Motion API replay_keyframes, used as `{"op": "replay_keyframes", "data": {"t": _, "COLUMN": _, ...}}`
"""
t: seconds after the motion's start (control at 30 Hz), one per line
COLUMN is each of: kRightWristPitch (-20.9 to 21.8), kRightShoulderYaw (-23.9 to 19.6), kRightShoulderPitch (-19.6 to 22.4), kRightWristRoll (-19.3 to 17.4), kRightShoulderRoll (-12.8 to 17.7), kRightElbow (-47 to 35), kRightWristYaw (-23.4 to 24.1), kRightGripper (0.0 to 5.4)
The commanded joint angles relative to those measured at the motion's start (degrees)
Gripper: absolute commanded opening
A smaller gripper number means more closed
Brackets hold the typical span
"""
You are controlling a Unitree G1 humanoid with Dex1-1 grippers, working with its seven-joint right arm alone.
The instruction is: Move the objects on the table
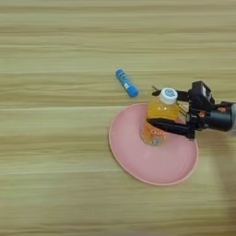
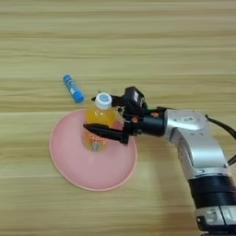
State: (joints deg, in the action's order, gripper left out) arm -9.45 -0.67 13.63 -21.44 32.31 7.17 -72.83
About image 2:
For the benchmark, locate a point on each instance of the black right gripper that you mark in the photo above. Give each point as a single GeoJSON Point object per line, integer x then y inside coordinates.
{"type": "Point", "coordinates": [150, 124]}

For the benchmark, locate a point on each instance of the orange juice bottle white cap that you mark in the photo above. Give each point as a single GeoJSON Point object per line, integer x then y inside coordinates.
{"type": "Point", "coordinates": [98, 118]}

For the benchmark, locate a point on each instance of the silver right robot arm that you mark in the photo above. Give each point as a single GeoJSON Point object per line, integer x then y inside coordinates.
{"type": "Point", "coordinates": [199, 150]}

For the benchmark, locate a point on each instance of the blue glue stick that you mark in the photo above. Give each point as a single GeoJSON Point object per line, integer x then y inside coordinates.
{"type": "Point", "coordinates": [73, 88]}

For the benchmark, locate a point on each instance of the pink round plate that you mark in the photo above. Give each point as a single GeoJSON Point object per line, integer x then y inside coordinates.
{"type": "Point", "coordinates": [92, 169]}

